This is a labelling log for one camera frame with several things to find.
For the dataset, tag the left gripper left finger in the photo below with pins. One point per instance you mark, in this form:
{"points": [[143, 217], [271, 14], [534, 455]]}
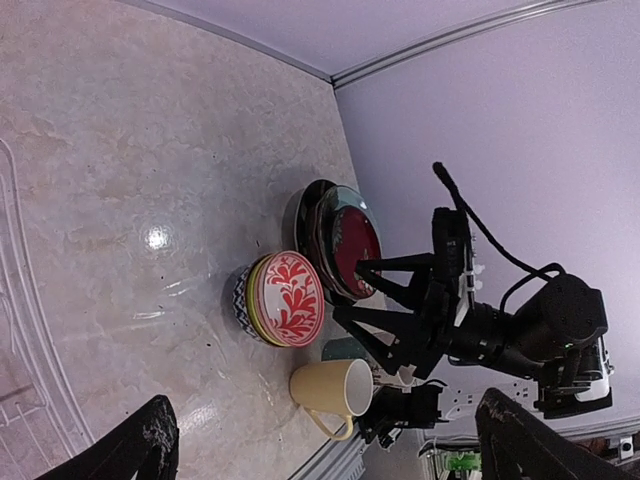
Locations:
{"points": [[143, 446]]}

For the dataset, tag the white wire dish rack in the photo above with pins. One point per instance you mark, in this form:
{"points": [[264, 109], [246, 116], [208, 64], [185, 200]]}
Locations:
{"points": [[47, 395]]}

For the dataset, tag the green bowl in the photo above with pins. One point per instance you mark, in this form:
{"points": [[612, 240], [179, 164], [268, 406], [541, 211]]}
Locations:
{"points": [[251, 305]]}

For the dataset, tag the small black square plate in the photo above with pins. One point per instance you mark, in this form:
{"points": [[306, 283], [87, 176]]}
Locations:
{"points": [[354, 238]]}

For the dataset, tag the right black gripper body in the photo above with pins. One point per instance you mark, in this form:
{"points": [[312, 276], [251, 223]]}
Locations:
{"points": [[477, 341]]}

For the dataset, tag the blue white patterned bowl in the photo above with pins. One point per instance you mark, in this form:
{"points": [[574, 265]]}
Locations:
{"points": [[239, 305]]}

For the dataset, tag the black striped rim plate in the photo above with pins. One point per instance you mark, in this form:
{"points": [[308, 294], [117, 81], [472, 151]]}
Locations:
{"points": [[303, 229]]}

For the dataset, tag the light green flower plate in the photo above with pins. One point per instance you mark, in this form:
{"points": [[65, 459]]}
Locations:
{"points": [[333, 200]]}

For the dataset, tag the right aluminium corner post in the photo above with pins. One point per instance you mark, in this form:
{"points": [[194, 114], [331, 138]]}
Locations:
{"points": [[451, 35]]}

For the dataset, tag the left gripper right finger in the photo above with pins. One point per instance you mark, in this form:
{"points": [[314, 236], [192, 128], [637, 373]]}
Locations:
{"points": [[515, 444]]}

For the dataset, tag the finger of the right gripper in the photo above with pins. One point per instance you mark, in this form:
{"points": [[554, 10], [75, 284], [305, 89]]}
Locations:
{"points": [[402, 279], [394, 339]]}

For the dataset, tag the aluminium front rail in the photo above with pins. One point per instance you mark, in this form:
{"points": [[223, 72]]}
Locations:
{"points": [[335, 461]]}

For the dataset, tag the teal patterned mug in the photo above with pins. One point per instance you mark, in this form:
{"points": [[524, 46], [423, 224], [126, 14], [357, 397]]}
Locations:
{"points": [[347, 348]]}

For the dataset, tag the red white floral teacup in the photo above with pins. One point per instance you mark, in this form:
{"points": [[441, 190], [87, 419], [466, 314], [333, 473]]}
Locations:
{"points": [[288, 299]]}

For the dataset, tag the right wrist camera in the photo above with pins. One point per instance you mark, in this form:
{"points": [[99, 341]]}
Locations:
{"points": [[454, 259]]}

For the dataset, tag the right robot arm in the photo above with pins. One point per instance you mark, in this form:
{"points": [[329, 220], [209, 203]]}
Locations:
{"points": [[556, 338]]}

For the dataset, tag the pale yellow mug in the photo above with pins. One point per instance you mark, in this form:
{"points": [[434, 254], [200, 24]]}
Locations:
{"points": [[343, 388]]}

